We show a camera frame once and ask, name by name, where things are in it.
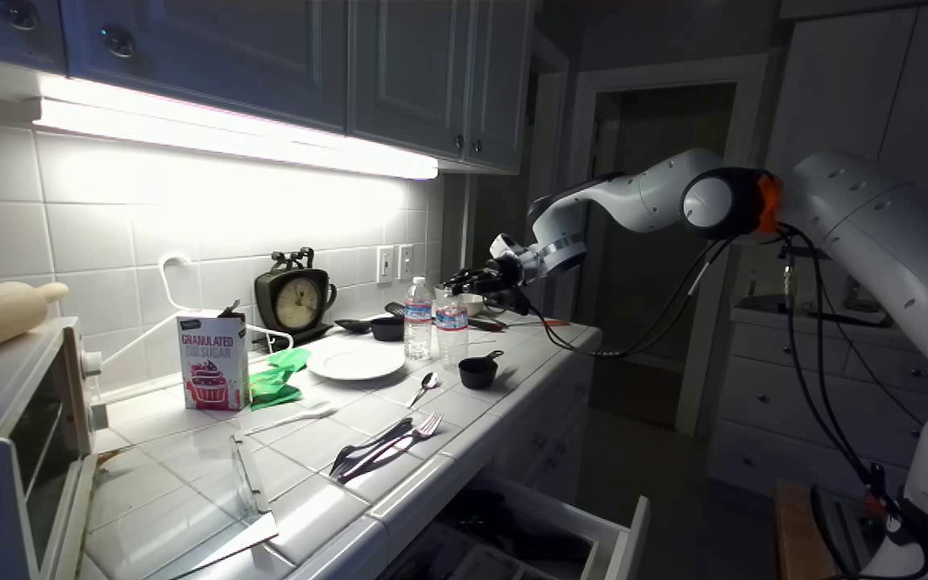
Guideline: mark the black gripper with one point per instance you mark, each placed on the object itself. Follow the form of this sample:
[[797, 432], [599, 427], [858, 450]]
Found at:
[[499, 283]]

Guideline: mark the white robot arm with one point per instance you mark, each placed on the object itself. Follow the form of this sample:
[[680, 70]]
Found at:
[[847, 207]]

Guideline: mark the small black cup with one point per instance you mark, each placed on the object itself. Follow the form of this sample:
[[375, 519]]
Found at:
[[479, 371]]

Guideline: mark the black measuring cup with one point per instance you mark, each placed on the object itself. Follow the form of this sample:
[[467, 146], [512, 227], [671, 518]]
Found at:
[[380, 327]]

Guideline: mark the silver spoon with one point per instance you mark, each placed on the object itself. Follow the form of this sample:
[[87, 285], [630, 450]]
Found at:
[[430, 383]]

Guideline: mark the white round plate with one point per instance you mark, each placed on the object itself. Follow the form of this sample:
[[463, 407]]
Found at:
[[353, 363]]

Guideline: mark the blue upper cabinets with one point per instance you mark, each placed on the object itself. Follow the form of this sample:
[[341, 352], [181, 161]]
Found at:
[[433, 80]]

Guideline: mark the black vintage clock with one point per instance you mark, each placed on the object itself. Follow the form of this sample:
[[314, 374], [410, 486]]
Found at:
[[296, 296]]

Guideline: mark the white open cutlery drawer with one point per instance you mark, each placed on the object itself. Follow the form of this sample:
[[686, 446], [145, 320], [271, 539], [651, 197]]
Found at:
[[499, 531]]

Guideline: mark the green cloth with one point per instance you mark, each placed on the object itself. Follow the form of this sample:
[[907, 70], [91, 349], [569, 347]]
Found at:
[[271, 383]]

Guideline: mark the metal tongs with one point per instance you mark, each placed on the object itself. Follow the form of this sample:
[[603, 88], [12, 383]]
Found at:
[[267, 526]]

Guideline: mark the pink white carton box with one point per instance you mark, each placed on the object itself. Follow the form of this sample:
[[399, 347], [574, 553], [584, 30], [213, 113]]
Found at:
[[213, 363]]

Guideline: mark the white dresser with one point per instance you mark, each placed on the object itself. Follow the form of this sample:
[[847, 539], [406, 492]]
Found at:
[[782, 378]]

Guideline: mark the under cabinet light bar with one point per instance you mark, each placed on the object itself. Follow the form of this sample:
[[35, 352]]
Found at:
[[109, 110]]

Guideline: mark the white toaster oven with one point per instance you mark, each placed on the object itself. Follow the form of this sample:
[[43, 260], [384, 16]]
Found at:
[[47, 463]]

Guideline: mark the white wall outlet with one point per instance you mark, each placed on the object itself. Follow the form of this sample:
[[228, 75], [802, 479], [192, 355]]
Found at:
[[384, 267]]

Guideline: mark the black handled cutlery pair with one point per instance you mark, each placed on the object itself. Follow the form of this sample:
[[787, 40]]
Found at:
[[360, 459]]

